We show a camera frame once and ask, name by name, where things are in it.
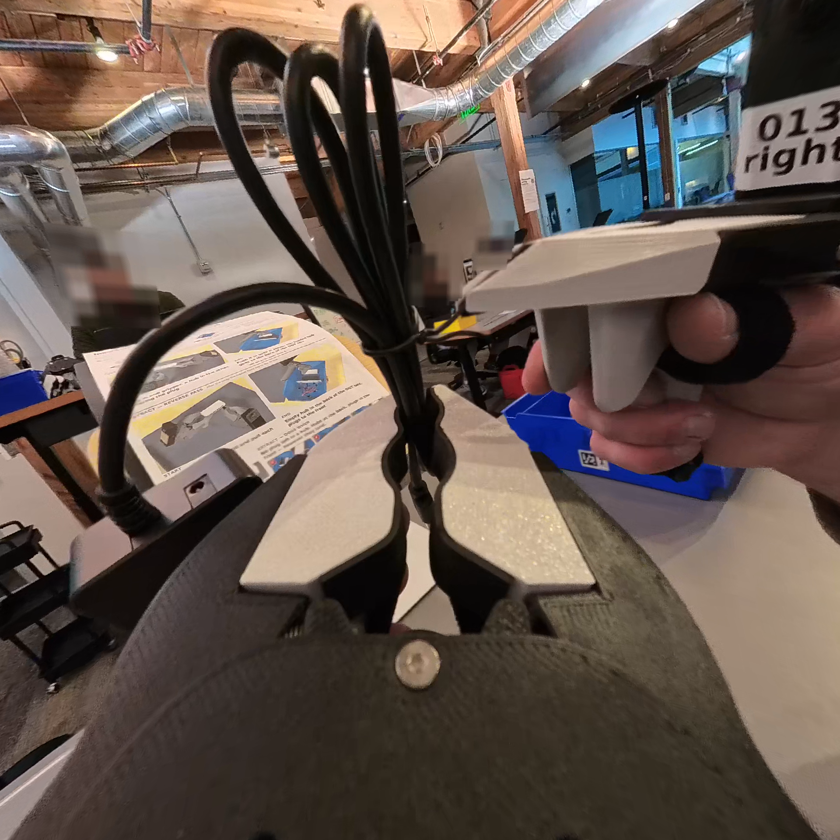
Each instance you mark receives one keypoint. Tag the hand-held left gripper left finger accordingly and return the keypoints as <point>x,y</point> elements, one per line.
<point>315,525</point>

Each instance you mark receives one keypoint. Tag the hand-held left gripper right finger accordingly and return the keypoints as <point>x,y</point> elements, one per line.
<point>512,525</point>

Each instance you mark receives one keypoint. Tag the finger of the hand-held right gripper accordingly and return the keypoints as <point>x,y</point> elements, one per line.
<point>590,275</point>

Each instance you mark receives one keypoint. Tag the black multi-port usb hub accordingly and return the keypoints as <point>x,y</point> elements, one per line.
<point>131,571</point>

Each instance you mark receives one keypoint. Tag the person's right hand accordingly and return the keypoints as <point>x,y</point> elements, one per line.
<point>754,426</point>

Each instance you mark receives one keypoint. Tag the long grey-top desk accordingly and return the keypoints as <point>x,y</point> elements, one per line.
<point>499,320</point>

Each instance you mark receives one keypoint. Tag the blue plastic bin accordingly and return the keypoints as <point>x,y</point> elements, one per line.
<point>544,426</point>
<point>23,394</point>

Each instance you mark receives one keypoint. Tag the red bag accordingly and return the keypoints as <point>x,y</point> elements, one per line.
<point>513,384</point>

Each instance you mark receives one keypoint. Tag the printed instruction sheet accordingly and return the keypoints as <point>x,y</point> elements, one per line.
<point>197,394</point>

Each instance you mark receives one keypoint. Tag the black wheeled bin rack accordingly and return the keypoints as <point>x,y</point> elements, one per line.
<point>65,649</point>

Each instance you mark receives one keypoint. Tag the cluster of silver pipes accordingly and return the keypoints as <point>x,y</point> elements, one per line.
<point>39,157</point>

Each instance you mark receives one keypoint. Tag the round ceiling light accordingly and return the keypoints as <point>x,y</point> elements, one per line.
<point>105,54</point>

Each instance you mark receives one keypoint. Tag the grey sprinkler pipe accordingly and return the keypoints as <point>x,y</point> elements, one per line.
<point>52,46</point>

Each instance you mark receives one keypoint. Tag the silver spiral air duct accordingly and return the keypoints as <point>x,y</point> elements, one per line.
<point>164,111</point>
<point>512,59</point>

